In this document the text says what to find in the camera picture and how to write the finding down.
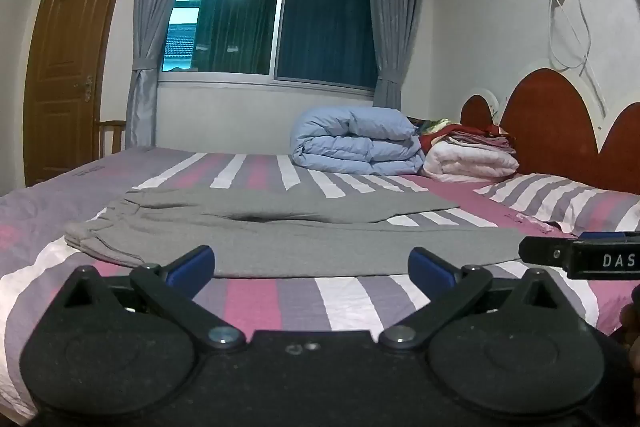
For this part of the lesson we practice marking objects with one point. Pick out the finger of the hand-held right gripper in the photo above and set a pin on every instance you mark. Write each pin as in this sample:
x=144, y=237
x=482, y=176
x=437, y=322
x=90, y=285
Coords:
x=542, y=251

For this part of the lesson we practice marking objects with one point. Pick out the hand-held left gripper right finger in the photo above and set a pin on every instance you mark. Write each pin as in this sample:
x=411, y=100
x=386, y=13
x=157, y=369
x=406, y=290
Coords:
x=430, y=267

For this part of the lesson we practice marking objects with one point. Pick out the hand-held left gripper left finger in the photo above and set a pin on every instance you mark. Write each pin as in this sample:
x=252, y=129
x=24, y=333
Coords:
x=192, y=264

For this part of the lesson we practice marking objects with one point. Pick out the grey pants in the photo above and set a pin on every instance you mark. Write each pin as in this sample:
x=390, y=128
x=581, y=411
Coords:
x=300, y=232

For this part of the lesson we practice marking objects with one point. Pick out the person's right hand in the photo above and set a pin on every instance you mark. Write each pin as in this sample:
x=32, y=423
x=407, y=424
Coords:
x=631, y=322

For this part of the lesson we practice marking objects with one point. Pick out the striped pillow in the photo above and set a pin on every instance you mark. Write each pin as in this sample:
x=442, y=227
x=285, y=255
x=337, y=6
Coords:
x=565, y=199

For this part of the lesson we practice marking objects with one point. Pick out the striped bed sheet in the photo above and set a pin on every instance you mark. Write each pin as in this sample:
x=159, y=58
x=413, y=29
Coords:
x=350, y=302

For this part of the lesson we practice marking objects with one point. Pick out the white folded quilt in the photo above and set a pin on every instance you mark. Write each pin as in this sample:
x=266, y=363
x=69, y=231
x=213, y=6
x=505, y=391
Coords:
x=470, y=162

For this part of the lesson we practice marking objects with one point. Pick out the stack of folded cloths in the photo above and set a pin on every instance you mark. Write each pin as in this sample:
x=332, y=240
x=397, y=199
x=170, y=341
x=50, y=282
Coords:
x=482, y=140

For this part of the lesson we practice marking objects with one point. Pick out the red wooden headboard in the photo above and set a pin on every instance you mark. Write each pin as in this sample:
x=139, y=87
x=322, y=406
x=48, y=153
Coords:
x=550, y=122

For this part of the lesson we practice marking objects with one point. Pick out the stack of folded clothes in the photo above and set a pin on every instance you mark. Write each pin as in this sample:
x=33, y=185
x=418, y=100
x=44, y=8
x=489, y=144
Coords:
x=440, y=134

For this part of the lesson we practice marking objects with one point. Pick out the floral cloth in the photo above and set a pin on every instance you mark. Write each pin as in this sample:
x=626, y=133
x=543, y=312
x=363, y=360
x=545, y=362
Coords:
x=425, y=124

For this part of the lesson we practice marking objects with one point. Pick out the blue folded duvet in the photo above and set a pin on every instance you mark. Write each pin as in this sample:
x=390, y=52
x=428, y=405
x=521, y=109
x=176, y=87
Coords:
x=355, y=142

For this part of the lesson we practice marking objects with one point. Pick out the wooden chair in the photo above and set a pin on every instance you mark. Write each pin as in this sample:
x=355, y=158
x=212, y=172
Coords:
x=112, y=134

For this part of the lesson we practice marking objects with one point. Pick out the grey curtain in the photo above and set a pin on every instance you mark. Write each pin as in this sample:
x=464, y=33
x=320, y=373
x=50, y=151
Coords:
x=150, y=32
x=395, y=7

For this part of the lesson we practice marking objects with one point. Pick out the brown wooden door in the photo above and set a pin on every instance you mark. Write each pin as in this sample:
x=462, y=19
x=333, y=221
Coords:
x=70, y=57

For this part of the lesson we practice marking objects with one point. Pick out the sliding glass window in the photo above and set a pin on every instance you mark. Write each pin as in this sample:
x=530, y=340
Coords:
x=320, y=27

